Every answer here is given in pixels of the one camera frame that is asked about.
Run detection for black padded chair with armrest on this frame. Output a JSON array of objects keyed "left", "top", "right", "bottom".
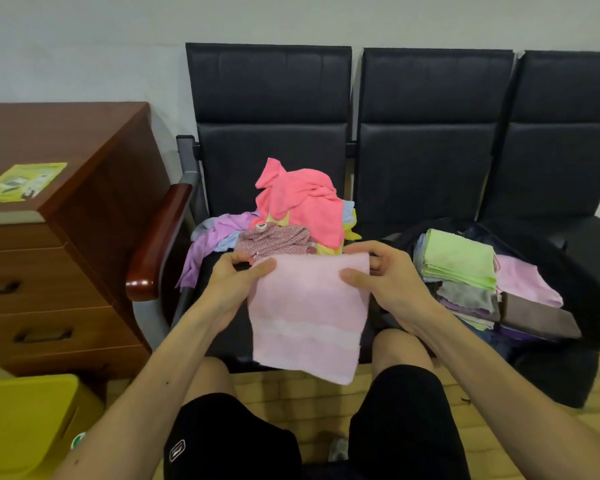
[{"left": 131, "top": 43, "right": 381, "bottom": 374}]

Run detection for person's left forearm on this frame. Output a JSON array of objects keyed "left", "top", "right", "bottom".
[{"left": 54, "top": 302, "right": 227, "bottom": 480}]

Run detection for light blue cloth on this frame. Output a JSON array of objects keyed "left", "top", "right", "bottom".
[{"left": 192, "top": 217, "right": 244, "bottom": 253}]

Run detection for person's right forearm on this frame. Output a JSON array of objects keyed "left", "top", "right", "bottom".
[{"left": 414, "top": 304, "right": 600, "bottom": 480}]

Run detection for person's leg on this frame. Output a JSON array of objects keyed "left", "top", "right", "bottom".
[
  {"left": 371, "top": 328, "right": 437, "bottom": 381},
  {"left": 182, "top": 356, "right": 238, "bottom": 408}
]

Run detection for folded brown cloth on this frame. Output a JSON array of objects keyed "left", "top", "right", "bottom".
[{"left": 499, "top": 292, "right": 583, "bottom": 341}]

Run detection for yellow-green leaflet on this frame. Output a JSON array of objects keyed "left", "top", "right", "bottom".
[{"left": 0, "top": 162, "right": 68, "bottom": 205}]

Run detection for person's right hand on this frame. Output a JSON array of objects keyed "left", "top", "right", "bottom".
[{"left": 339, "top": 240, "right": 442, "bottom": 336}]

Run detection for folded light green cloth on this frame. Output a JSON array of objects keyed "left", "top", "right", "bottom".
[{"left": 422, "top": 228, "right": 499, "bottom": 292}]

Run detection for person's left leg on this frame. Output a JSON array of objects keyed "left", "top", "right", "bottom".
[{"left": 182, "top": 356, "right": 238, "bottom": 408}]

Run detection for person's right leg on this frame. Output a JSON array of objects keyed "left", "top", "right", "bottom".
[{"left": 371, "top": 328, "right": 437, "bottom": 381}]

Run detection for red-brown wooden armrest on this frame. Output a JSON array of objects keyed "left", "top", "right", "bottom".
[{"left": 125, "top": 183, "right": 194, "bottom": 302}]

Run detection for folded pink cloth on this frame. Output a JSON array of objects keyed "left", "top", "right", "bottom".
[{"left": 494, "top": 254, "right": 565, "bottom": 309}]

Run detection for coral pink cloth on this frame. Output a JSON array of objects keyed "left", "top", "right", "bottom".
[{"left": 254, "top": 158, "right": 346, "bottom": 251}]

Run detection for light pink towel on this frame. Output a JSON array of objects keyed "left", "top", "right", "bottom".
[{"left": 247, "top": 252, "right": 371, "bottom": 386}]

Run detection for brown wooden drawer cabinet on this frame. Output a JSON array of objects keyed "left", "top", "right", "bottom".
[{"left": 0, "top": 102, "right": 177, "bottom": 380}]

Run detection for folded purple cloth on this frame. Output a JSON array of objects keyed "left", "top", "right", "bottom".
[{"left": 439, "top": 298, "right": 496, "bottom": 323}]

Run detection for folded grey cloth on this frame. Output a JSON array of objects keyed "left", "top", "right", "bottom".
[{"left": 435, "top": 280, "right": 496, "bottom": 313}]

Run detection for black shorts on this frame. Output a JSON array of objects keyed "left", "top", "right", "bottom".
[{"left": 163, "top": 364, "right": 472, "bottom": 480}]

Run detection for yellow box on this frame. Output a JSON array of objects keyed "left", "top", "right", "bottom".
[{"left": 0, "top": 374, "right": 106, "bottom": 480}]

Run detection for yellow cloth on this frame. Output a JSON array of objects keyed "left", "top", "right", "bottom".
[{"left": 314, "top": 209, "right": 362, "bottom": 256}]

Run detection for mottled pink white cloth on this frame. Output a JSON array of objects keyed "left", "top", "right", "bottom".
[{"left": 234, "top": 224, "right": 317, "bottom": 266}]

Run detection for black bag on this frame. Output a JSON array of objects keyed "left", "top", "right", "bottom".
[{"left": 380, "top": 218, "right": 600, "bottom": 409}]

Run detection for person's left hand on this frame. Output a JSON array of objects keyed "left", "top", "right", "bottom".
[{"left": 200, "top": 252, "right": 278, "bottom": 336}]

